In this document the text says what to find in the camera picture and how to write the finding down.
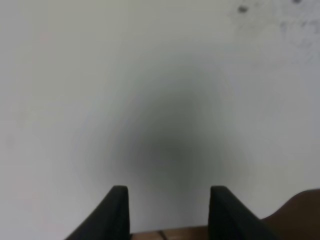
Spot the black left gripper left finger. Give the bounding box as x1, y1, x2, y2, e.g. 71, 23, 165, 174
67, 185, 131, 240

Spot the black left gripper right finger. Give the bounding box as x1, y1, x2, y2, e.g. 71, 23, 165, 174
207, 186, 277, 240

